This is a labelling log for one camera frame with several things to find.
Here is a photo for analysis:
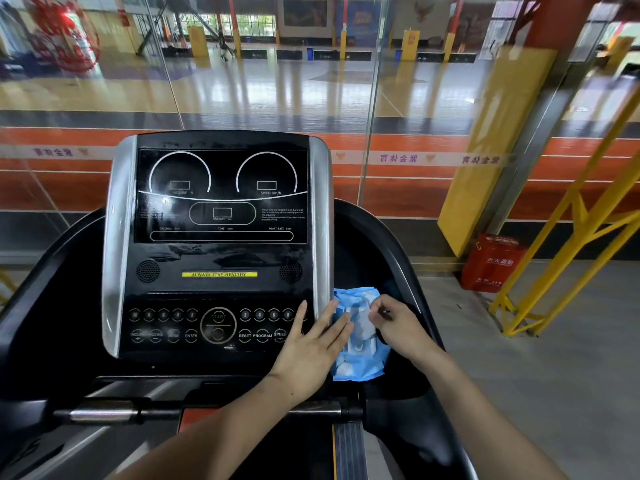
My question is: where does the yellow padded pillar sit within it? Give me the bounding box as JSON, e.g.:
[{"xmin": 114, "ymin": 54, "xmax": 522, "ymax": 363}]
[{"xmin": 437, "ymin": 44, "xmax": 559, "ymax": 258}]

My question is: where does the person's left forearm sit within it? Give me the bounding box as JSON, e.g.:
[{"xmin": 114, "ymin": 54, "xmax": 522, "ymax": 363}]
[{"xmin": 107, "ymin": 372, "xmax": 302, "ymax": 480}]

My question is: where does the black treadmill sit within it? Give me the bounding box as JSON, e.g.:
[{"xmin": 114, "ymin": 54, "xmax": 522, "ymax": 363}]
[{"xmin": 0, "ymin": 130, "xmax": 482, "ymax": 480}]

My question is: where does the yellow metal frame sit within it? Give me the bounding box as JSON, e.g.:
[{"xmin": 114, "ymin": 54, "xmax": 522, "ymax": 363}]
[{"xmin": 488, "ymin": 89, "xmax": 640, "ymax": 338}]

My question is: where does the red fire extinguisher box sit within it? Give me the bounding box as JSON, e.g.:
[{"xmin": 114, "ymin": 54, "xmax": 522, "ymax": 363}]
[{"xmin": 460, "ymin": 233, "xmax": 529, "ymax": 294}]

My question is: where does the black treadmill console panel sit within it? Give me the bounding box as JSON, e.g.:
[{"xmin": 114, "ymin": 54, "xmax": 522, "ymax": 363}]
[{"xmin": 102, "ymin": 130, "xmax": 335, "ymax": 361}]

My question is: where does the person's right forearm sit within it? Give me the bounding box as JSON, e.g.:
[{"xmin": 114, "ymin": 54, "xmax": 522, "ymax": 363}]
[{"xmin": 414, "ymin": 341, "xmax": 571, "ymax": 480}]

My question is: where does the person's right hand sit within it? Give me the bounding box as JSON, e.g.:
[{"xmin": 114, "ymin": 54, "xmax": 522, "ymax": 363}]
[{"xmin": 367, "ymin": 294, "xmax": 435, "ymax": 366}]

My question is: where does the blue wet wipes packet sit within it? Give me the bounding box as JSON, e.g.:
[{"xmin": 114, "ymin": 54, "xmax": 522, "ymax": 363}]
[{"xmin": 332, "ymin": 287, "xmax": 392, "ymax": 383}]

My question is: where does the glass partition panel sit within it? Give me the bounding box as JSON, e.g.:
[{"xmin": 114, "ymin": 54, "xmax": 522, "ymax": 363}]
[{"xmin": 0, "ymin": 0, "xmax": 392, "ymax": 265}]

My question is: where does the person's left hand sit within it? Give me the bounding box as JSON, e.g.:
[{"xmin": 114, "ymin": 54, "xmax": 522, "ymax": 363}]
[{"xmin": 269, "ymin": 300, "xmax": 355, "ymax": 401}]

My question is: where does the silver treadmill handlebar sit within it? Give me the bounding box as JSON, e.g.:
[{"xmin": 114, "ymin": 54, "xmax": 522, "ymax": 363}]
[{"xmin": 52, "ymin": 398, "xmax": 364, "ymax": 426}]

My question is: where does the grey ribbed treadmill side rail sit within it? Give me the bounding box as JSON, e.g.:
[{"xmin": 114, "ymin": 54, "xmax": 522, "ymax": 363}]
[{"xmin": 333, "ymin": 422, "xmax": 369, "ymax": 480}]

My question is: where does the red round wall decoration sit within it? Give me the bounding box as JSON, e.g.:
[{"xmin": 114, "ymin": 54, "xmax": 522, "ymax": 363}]
[{"xmin": 24, "ymin": 0, "xmax": 102, "ymax": 74}]

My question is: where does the grey steel column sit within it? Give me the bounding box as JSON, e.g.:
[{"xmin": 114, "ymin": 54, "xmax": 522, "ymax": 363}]
[{"xmin": 487, "ymin": 0, "xmax": 622, "ymax": 236}]

